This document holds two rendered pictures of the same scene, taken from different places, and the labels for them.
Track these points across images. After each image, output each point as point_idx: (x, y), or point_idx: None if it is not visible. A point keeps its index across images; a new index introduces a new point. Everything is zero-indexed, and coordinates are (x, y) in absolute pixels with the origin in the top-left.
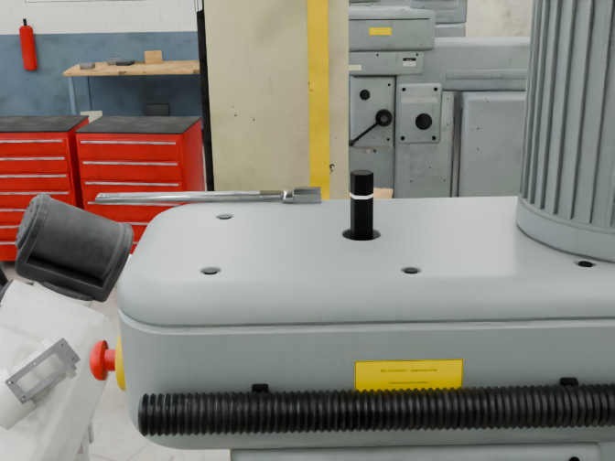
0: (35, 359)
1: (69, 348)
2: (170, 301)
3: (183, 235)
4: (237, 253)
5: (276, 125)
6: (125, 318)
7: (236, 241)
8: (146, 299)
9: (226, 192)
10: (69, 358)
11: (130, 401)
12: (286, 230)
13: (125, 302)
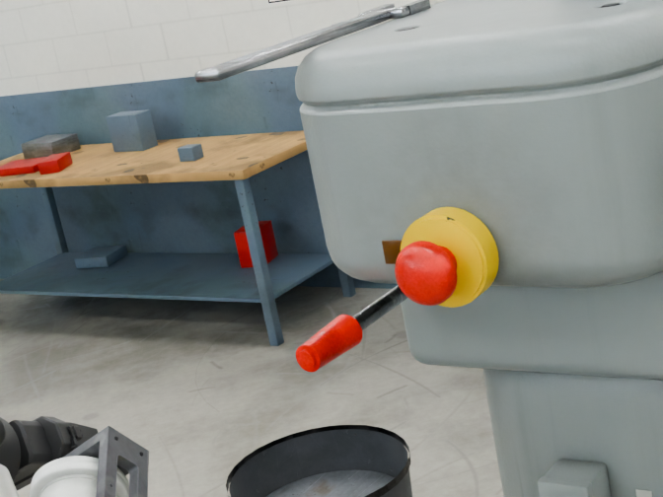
0: (107, 478)
1: (125, 439)
2: (659, 23)
3: (454, 30)
4: (565, 5)
5: None
6: (599, 87)
7: (520, 11)
8: (636, 32)
9: (331, 27)
10: (136, 455)
11: (610, 226)
12: (508, 4)
13: (605, 54)
